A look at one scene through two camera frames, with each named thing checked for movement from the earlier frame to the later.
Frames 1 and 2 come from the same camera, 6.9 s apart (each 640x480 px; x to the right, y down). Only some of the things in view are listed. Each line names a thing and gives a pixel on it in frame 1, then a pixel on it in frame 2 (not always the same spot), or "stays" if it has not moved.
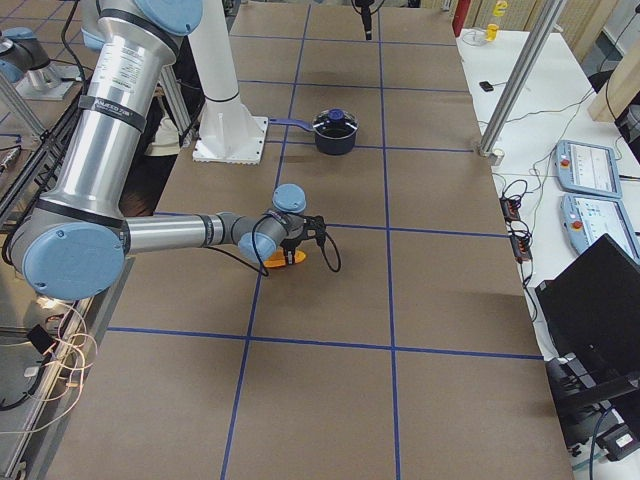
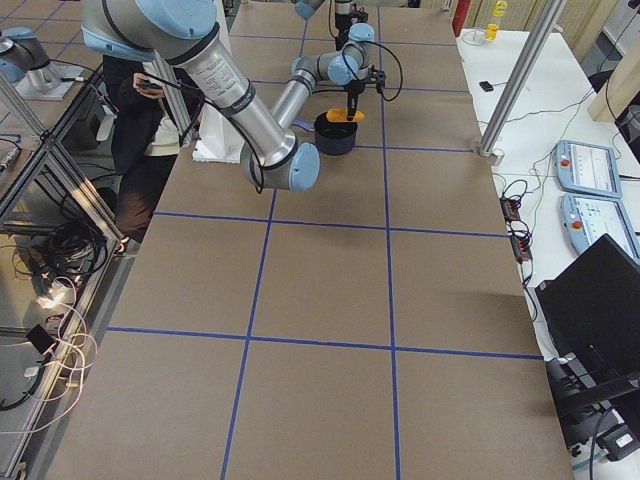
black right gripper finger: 289,255 -> 351,107
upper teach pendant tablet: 587,168 stays
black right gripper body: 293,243 -> 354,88
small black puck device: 486,86 stays
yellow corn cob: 278,259 -> 341,115
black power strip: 519,232 stays
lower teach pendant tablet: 586,219 stays
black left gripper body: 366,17 -> 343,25
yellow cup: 491,32 stays
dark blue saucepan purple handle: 335,130 stays
